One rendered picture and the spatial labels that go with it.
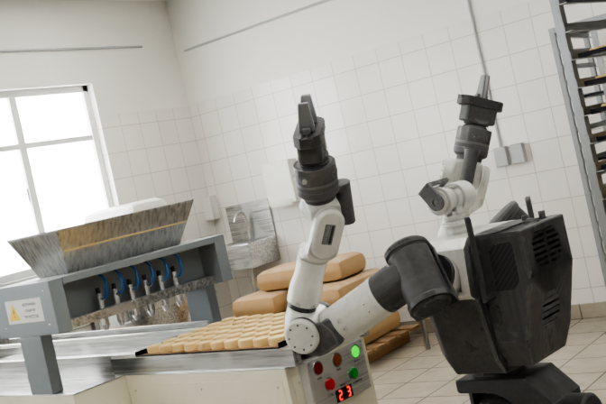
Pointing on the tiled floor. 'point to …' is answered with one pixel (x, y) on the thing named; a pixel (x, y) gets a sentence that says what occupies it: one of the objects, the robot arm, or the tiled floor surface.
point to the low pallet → (389, 342)
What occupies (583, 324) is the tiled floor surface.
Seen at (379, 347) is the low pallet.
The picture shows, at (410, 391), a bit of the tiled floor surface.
